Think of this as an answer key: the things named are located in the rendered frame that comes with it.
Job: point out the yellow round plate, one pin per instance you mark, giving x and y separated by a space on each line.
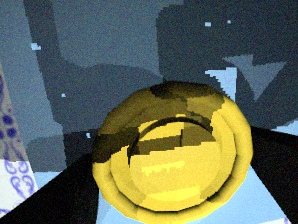
172 153

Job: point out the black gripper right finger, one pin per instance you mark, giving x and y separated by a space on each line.
275 162

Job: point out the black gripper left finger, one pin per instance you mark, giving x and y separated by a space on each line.
70 198

